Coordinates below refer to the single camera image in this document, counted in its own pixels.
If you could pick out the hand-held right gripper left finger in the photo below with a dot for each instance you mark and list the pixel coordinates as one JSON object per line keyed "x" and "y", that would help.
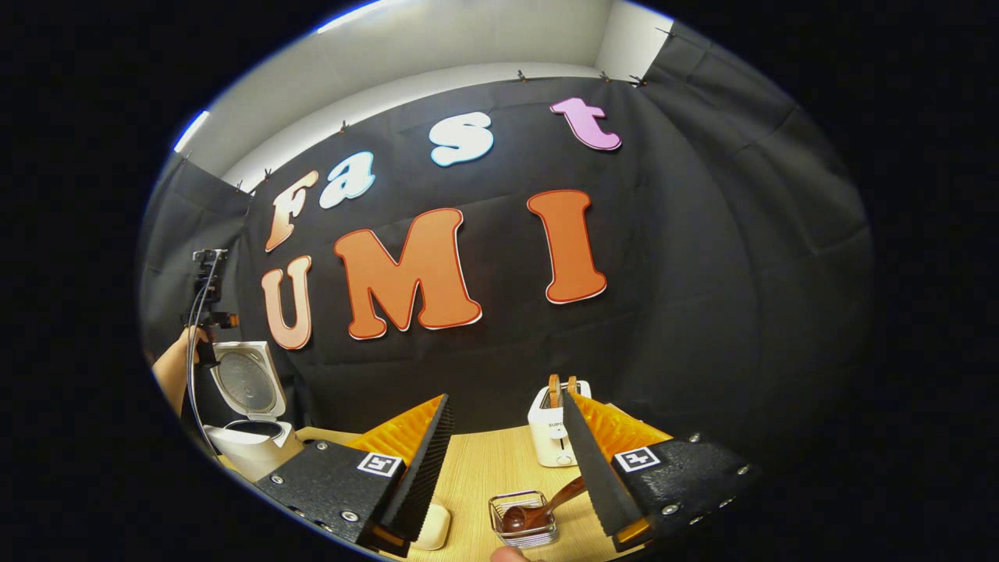
{"x": 425, "y": 476}

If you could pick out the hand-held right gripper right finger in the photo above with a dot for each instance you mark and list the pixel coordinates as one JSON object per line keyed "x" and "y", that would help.
{"x": 593, "y": 468}

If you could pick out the brown wooden spoon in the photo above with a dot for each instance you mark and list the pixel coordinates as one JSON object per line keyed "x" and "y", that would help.
{"x": 535, "y": 513}

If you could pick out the white rice cooker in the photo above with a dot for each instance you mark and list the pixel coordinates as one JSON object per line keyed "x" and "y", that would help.
{"x": 250, "y": 382}

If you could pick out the clear plastic rice container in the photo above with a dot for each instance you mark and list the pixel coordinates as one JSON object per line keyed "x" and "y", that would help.
{"x": 433, "y": 527}

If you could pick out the white toaster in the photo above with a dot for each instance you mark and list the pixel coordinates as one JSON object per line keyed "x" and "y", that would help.
{"x": 550, "y": 437}

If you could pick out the black backdrop cloth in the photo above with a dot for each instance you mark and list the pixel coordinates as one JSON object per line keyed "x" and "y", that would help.
{"x": 702, "y": 273}

